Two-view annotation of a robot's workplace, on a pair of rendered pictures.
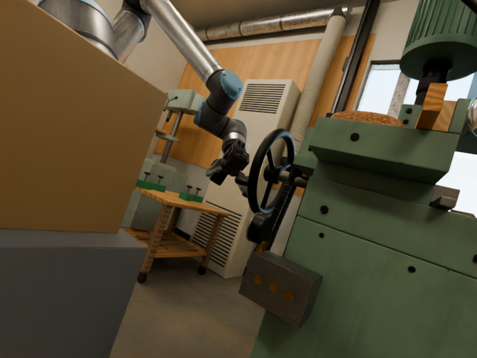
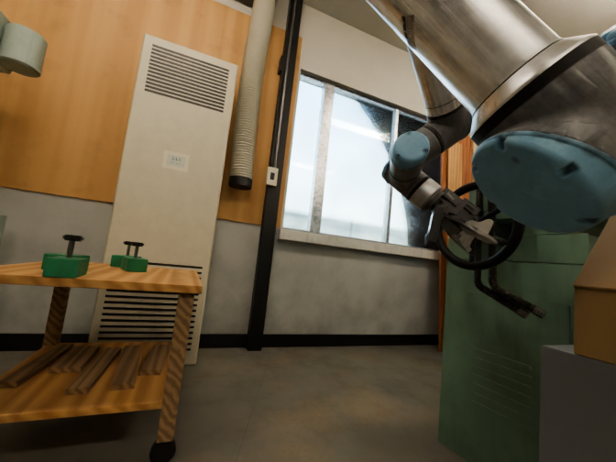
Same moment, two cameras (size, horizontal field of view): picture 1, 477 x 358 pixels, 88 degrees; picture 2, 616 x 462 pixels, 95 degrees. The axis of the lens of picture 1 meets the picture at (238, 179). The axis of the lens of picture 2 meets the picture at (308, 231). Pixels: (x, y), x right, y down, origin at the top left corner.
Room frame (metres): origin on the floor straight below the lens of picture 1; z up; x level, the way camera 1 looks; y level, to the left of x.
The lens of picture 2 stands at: (0.77, 0.94, 0.64)
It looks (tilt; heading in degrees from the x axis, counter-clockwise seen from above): 6 degrees up; 302
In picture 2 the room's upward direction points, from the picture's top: 6 degrees clockwise
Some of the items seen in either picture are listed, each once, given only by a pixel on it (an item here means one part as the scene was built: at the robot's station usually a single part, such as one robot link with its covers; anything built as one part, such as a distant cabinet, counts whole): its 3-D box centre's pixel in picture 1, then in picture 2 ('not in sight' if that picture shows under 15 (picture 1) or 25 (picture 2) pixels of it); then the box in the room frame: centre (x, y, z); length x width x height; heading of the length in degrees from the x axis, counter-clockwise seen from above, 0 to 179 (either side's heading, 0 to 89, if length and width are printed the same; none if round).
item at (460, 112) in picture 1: (424, 167); not in sight; (0.61, -0.43, 0.93); 0.60 x 0.02 x 0.06; 149
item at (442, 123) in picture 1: (416, 166); not in sight; (0.62, -0.41, 0.92); 0.60 x 0.02 x 0.05; 149
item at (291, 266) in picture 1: (280, 283); not in sight; (0.47, -0.14, 0.58); 0.12 x 0.08 x 0.08; 59
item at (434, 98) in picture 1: (407, 163); not in sight; (0.60, -0.38, 0.92); 0.67 x 0.02 x 0.04; 149
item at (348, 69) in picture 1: (324, 143); (275, 159); (2.08, -0.59, 1.35); 0.12 x 0.10 x 2.70; 54
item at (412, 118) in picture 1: (428, 127); not in sight; (0.61, -0.41, 1.03); 0.14 x 0.07 x 0.09; 59
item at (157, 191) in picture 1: (167, 222); (108, 327); (1.93, 0.40, 0.32); 0.66 x 0.57 x 0.64; 145
